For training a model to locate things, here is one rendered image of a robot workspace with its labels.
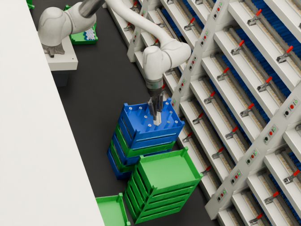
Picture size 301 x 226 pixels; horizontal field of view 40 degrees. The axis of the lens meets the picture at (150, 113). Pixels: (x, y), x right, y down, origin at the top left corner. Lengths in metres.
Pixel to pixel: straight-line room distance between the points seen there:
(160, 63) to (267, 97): 0.55
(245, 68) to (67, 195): 1.81
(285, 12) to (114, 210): 1.39
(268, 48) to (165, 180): 0.86
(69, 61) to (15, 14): 2.13
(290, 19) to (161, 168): 1.01
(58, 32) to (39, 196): 2.28
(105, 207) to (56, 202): 2.01
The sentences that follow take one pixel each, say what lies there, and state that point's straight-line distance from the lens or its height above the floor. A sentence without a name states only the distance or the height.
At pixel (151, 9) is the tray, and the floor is 0.51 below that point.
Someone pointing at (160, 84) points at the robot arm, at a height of 0.72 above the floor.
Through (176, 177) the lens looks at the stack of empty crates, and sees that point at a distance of 2.27.
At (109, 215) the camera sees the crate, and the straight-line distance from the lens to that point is 2.41.
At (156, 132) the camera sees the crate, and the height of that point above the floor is 0.44.
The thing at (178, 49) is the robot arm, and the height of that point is 0.86.
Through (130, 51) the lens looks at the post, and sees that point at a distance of 3.29.
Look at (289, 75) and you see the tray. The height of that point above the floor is 1.07.
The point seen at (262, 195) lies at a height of 0.50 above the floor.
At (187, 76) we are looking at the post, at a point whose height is 0.50.
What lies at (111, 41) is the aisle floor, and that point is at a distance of 3.43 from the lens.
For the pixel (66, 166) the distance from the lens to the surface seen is 0.45.
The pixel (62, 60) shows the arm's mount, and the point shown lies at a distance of 2.74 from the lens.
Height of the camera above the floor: 2.09
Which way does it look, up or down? 45 degrees down
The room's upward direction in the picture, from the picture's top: 23 degrees clockwise
